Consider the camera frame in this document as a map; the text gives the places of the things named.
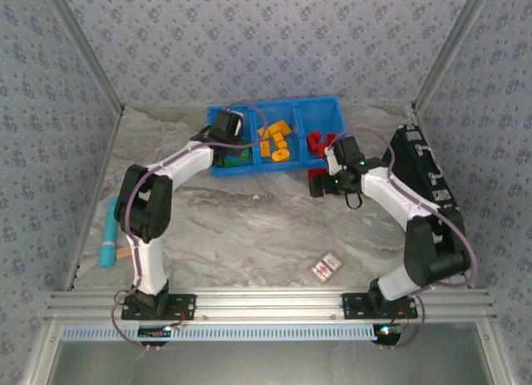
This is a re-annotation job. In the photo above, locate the slotted grey cable tray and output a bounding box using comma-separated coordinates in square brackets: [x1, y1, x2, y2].
[60, 323, 402, 343]

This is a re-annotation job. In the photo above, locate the aluminium frame post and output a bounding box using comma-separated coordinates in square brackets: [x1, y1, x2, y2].
[413, 0, 496, 110]
[40, 0, 126, 114]

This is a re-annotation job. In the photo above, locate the black left controller board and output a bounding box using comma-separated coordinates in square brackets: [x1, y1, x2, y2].
[138, 325, 173, 340]

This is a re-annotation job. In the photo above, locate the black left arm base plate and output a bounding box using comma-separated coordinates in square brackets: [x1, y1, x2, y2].
[120, 293, 197, 322]

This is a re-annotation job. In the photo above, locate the aluminium mounting rail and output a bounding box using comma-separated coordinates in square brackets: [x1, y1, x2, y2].
[43, 288, 498, 323]

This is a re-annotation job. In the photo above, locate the grey side rail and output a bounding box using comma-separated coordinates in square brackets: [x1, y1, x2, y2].
[66, 106, 125, 290]

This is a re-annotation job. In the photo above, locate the teal plastic tube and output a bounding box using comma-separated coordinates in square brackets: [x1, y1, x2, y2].
[97, 196, 121, 269]

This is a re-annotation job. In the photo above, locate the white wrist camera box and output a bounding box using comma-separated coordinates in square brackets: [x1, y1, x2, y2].
[323, 146, 341, 174]
[229, 109, 245, 137]

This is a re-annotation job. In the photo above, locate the small playing card box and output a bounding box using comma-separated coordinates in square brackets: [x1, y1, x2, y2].
[309, 250, 345, 285]

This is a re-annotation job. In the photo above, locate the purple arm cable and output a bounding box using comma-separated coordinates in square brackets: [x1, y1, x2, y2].
[326, 129, 477, 353]
[111, 102, 269, 353]

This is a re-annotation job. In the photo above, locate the black right controller board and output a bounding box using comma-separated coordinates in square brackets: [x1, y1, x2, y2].
[372, 323, 403, 345]

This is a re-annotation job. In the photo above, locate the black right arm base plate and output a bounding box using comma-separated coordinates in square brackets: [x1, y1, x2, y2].
[342, 292, 419, 319]

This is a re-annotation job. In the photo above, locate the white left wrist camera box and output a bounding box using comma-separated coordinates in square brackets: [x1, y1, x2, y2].
[229, 109, 245, 137]

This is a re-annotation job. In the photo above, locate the black case with metal latches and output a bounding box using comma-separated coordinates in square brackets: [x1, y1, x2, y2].
[382, 125, 466, 236]

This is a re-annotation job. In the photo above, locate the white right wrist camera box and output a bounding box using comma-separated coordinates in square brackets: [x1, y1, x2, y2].
[323, 146, 341, 174]

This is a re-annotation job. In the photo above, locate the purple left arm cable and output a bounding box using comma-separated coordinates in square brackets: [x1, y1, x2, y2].
[111, 102, 269, 353]

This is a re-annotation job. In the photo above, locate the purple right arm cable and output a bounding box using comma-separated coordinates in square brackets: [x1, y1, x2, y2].
[326, 129, 477, 353]

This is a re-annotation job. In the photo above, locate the black controller board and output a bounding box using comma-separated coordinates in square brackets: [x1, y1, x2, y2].
[138, 325, 173, 340]
[372, 323, 403, 345]

